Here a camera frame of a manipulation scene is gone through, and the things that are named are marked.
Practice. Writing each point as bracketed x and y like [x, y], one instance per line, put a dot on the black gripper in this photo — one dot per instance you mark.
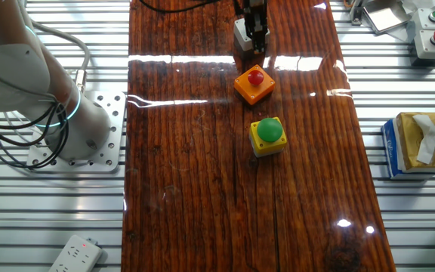
[256, 11]

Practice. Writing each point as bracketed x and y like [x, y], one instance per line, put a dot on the orange box red button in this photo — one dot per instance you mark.
[255, 92]

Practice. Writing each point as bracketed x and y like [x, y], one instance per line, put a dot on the yellow box green button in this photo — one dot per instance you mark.
[269, 130]

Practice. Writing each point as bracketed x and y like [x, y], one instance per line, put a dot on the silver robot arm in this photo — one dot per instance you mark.
[10, 75]

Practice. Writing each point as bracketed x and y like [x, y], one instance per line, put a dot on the silver metal tray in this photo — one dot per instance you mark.
[381, 17]

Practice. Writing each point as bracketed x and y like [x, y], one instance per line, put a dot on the grey control box red button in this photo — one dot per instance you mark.
[425, 47]

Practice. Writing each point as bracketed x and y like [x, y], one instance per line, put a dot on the grey control box green button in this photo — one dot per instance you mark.
[427, 22]

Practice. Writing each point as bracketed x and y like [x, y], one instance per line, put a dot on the blue white tissue pack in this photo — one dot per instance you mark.
[389, 151]

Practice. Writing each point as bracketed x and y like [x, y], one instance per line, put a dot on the gold tissue box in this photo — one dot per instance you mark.
[410, 151]

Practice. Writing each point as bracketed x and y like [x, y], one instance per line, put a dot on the white power strip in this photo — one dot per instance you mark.
[76, 257]

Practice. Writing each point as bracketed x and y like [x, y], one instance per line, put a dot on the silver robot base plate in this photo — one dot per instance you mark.
[113, 113]

